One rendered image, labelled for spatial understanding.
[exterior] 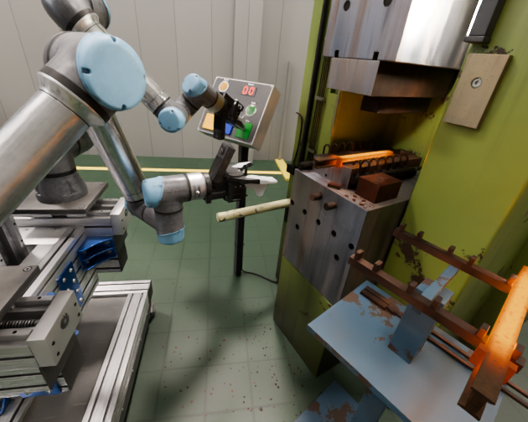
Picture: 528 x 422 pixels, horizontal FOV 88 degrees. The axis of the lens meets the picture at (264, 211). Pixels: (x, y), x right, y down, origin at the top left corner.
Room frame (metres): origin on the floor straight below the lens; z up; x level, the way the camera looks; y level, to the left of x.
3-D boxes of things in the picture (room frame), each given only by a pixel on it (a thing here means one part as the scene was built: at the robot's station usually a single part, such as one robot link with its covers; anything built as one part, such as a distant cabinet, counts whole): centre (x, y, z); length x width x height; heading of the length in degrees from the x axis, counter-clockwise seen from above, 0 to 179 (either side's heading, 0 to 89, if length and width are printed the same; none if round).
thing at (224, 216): (1.23, 0.03, 0.62); 0.44 x 0.05 x 0.05; 124
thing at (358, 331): (0.46, -0.39, 0.67); 0.40 x 0.30 x 0.02; 43
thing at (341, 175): (1.10, -0.41, 0.96); 0.42 x 0.20 x 0.09; 124
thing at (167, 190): (0.63, 0.26, 0.97); 0.11 x 0.08 x 0.09; 124
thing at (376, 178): (0.87, -0.38, 0.95); 0.12 x 0.09 x 0.07; 124
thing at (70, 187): (0.84, 0.72, 0.87); 0.15 x 0.15 x 0.10
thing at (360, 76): (1.10, -0.41, 1.27); 0.42 x 0.20 x 0.10; 124
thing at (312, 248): (1.06, -0.45, 0.69); 0.56 x 0.38 x 0.45; 124
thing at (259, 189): (0.72, 0.02, 0.97); 0.09 x 0.03 x 0.06; 88
